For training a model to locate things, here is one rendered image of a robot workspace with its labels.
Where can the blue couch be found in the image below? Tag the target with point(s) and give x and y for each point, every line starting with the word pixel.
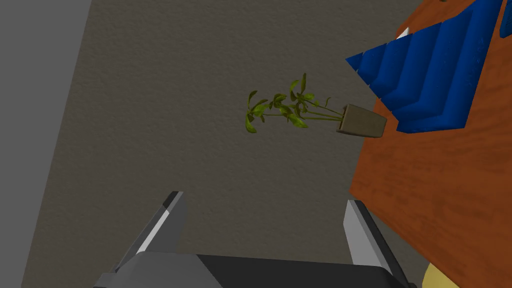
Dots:
pixel 428 76

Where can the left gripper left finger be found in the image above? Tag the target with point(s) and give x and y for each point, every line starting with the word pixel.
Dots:
pixel 166 230

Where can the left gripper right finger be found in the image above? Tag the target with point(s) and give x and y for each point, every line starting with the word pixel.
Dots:
pixel 366 238

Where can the green potted plant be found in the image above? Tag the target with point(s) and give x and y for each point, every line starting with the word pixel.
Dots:
pixel 304 108

